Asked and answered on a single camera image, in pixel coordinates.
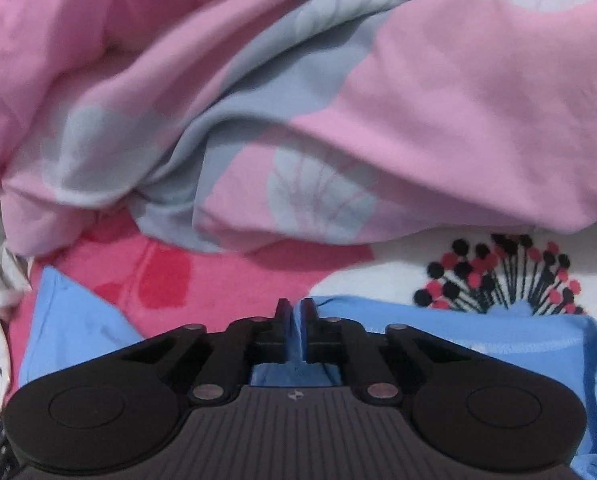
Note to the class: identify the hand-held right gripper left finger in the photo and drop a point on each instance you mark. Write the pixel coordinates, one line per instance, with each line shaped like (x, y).
(284, 332)

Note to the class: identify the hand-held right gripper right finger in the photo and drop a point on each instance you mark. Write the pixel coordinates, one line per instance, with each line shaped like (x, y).
(306, 332)

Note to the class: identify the blue t-shirt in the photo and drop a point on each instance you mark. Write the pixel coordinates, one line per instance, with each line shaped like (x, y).
(478, 340)

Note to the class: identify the pink floral fleece blanket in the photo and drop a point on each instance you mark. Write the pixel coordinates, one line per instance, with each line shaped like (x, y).
(128, 270)

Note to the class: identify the pink patterned quilt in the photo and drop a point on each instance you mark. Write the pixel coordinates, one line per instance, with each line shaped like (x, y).
(428, 110)

